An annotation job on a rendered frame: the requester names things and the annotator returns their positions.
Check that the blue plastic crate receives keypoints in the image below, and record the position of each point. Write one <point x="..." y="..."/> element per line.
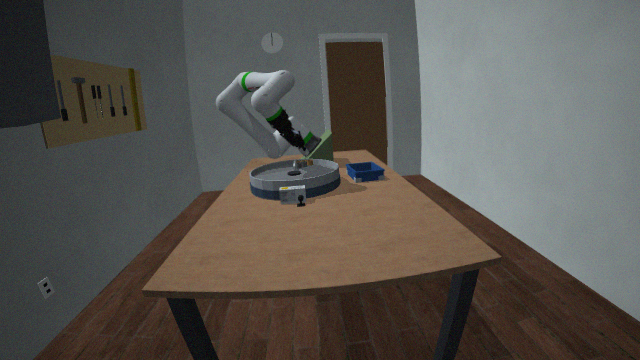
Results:
<point x="365" y="174"/>

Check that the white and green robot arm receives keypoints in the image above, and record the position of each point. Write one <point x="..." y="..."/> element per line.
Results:
<point x="269" y="89"/>

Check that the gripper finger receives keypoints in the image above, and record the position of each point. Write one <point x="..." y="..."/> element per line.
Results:
<point x="291" y="141"/>
<point x="299" y="141"/>

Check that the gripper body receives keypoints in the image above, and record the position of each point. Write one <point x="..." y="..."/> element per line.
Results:
<point x="286" y="127"/>

